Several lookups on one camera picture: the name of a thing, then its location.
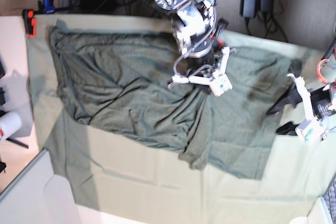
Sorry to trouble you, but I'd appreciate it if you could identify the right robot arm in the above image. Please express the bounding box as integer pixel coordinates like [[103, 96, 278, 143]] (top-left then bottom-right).
[[153, 0, 217, 77]]

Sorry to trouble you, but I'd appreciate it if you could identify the green T-shirt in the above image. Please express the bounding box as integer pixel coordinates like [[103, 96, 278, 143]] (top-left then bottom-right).
[[49, 25, 302, 179]]

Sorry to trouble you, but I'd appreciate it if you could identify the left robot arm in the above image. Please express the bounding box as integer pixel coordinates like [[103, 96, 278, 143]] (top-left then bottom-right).
[[266, 41, 335, 142]]

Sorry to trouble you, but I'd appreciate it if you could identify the black rod on table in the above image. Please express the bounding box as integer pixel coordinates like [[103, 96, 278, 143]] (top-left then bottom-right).
[[6, 138, 29, 149]]

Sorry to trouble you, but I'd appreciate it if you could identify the blue orange clamp centre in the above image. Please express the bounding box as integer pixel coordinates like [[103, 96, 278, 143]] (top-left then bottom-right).
[[212, 18, 228, 51]]

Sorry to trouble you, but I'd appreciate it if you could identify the patterned keyboard corner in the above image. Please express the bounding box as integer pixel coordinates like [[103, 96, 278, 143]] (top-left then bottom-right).
[[323, 175, 336, 223]]

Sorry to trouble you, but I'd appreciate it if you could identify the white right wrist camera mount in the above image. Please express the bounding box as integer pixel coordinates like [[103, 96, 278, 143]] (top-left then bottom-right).
[[167, 46, 236, 97]]

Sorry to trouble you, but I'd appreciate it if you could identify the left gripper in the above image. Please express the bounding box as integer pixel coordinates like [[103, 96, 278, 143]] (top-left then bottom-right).
[[266, 87, 335, 135]]

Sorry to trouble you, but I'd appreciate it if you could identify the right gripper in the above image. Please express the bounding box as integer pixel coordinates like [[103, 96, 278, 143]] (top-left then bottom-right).
[[181, 42, 223, 77]]

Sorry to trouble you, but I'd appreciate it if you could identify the light green table cloth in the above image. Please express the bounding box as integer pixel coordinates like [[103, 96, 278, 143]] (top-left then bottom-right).
[[26, 15, 335, 223]]

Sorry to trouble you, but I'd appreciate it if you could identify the white paper roll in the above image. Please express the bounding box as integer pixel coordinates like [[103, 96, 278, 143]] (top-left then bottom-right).
[[0, 111, 22, 141]]

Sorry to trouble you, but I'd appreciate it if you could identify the blue orange clamp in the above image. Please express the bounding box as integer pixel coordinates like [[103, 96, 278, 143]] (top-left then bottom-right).
[[212, 18, 228, 51], [22, 0, 56, 38]]

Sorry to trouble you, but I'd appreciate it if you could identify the blue orange clamp left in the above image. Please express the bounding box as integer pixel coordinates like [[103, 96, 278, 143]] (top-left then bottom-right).
[[22, 0, 56, 38]]

